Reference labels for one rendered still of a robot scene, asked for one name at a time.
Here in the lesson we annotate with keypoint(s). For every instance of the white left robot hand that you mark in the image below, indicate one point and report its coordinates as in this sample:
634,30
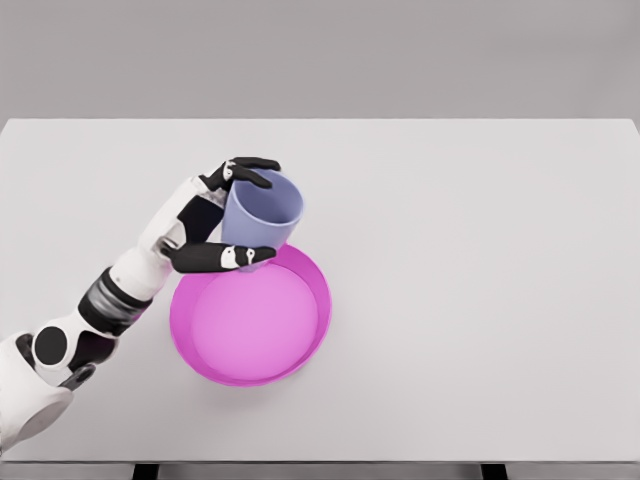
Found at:
165,225

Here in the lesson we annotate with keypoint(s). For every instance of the lavender blue cup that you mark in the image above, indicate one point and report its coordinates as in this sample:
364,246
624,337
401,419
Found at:
262,215

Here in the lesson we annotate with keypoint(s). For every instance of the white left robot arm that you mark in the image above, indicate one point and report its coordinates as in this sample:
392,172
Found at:
100,305

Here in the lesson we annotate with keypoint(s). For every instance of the pink round plate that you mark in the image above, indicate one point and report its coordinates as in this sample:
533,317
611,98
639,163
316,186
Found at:
250,320

